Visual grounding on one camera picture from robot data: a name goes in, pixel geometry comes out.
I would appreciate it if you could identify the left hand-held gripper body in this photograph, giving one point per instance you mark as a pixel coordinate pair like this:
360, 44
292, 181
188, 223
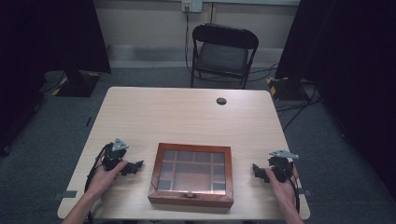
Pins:
112, 155

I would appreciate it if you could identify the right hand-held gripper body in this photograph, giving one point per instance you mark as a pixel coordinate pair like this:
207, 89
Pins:
281, 166

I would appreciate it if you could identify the person's right hand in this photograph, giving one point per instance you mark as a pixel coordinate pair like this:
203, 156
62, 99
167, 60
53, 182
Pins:
280, 188

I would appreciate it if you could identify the person's left hand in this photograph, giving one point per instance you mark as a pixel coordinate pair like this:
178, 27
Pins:
104, 180

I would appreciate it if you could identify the grey tape strip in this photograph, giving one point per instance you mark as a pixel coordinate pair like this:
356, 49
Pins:
65, 195
306, 192

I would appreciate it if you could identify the wooden box with glass lid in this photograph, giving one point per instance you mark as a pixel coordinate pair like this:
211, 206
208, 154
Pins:
191, 174

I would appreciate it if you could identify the round table grommet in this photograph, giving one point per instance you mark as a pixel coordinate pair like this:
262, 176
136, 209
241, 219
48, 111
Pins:
221, 101

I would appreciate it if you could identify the black stand base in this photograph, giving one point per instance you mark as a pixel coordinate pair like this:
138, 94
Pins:
77, 84
285, 88

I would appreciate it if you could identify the black folding chair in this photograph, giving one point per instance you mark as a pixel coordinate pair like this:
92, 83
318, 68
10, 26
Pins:
222, 54

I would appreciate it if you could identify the dark curtain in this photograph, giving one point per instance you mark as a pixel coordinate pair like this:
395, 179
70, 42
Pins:
46, 37
351, 62

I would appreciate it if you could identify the white wall socket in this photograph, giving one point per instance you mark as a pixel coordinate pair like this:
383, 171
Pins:
191, 5

